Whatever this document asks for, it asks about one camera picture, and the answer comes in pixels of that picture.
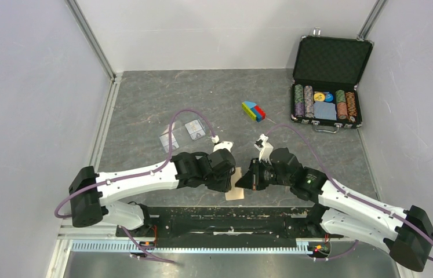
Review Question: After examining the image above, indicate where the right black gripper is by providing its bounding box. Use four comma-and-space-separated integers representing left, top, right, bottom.
235, 158, 292, 191

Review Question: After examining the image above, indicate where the beige card holder wallet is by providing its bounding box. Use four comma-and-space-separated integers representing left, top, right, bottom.
225, 167, 245, 201

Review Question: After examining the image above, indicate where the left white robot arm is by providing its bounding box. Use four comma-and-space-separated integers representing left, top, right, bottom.
68, 148, 236, 236

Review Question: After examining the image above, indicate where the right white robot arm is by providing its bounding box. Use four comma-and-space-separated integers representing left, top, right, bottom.
236, 148, 433, 272

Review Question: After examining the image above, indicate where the blue playing card deck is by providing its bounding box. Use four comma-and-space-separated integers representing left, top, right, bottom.
314, 101, 337, 120

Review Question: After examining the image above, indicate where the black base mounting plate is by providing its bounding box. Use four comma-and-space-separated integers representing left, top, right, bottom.
116, 207, 326, 248

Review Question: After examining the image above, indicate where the colourful toy brick block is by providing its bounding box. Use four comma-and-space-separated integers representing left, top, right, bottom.
241, 101, 266, 122

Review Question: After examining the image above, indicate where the green purple chip stack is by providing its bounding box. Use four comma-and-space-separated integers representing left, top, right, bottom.
294, 85, 304, 117

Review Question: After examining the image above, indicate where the grey pink chip stack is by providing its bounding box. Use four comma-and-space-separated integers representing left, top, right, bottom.
304, 86, 314, 118

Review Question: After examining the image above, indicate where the yellow dealer chip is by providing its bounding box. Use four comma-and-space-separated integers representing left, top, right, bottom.
314, 92, 326, 102

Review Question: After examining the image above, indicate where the blue dealer chip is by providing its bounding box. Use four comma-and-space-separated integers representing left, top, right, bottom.
324, 92, 334, 103

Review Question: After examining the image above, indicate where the black poker chip case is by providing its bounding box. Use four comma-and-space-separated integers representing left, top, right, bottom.
290, 35, 374, 133

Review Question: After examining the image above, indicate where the green red chip stack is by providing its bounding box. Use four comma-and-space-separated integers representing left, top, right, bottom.
336, 90, 348, 120

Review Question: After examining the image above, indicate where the orange brown chip stack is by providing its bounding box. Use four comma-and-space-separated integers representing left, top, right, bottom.
345, 92, 358, 122

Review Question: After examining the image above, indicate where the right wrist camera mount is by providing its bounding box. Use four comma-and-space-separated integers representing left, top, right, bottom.
254, 134, 274, 163

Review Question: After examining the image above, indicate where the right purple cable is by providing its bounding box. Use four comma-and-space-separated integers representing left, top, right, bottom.
264, 123, 433, 268

